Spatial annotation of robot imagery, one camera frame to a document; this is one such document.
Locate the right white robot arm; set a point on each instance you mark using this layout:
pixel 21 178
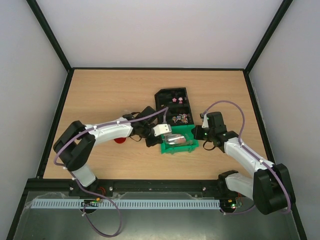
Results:
pixel 268 185

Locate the red jar lid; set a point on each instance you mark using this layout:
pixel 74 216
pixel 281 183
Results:
pixel 120 140

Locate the black bin with lollipops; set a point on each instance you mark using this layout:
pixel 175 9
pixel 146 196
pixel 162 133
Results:
pixel 177 114

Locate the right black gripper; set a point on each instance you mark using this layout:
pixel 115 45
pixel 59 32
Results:
pixel 198 132

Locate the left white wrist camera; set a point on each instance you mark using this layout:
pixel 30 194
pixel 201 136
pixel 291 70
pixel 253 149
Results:
pixel 162 129

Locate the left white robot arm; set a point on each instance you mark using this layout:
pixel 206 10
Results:
pixel 75 145

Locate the black front mounting rail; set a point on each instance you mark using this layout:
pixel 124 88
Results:
pixel 216 189

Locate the black bin with star candies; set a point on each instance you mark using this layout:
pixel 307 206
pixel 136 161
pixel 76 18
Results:
pixel 171 97

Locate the metal scoop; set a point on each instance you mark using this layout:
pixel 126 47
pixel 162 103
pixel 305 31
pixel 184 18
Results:
pixel 174 139

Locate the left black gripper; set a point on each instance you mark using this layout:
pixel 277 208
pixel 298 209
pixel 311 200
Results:
pixel 158 140

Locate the light blue cable duct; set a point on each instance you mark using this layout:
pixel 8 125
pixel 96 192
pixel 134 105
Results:
pixel 128 204

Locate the green bin with gummies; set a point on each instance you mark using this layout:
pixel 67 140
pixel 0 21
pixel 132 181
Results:
pixel 189 146

